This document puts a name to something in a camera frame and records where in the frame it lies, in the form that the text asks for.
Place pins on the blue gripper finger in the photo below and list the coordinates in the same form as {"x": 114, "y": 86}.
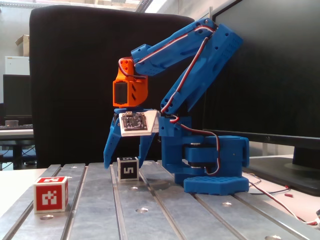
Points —
{"x": 112, "y": 142}
{"x": 145, "y": 147}

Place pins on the black cube with white marker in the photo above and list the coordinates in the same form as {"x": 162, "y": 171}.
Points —
{"x": 128, "y": 171}

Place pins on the red cube with white marker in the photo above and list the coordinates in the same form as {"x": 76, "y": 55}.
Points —
{"x": 48, "y": 197}

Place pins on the black office chair backrest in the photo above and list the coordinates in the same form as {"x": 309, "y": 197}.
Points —
{"x": 75, "y": 75}

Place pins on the dark keyboard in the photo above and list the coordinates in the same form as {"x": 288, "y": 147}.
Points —
{"x": 22, "y": 126}

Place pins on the white background desk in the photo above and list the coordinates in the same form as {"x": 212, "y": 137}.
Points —
{"x": 15, "y": 133}

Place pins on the grey round container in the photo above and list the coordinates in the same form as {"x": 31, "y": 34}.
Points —
{"x": 11, "y": 123}

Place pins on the small black background monitor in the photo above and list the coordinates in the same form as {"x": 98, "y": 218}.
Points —
{"x": 16, "y": 95}

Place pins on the white cabinet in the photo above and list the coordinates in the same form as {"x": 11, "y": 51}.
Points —
{"x": 16, "y": 65}

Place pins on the open cardboard box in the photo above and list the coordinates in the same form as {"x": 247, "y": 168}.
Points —
{"x": 24, "y": 46}

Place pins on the large black monitor with stand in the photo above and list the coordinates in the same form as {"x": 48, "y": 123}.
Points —
{"x": 275, "y": 62}

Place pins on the white mount with circuit board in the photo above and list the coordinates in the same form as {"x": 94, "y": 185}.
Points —
{"x": 135, "y": 122}

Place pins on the slotted aluminium base plate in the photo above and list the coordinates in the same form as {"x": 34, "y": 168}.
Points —
{"x": 175, "y": 220}

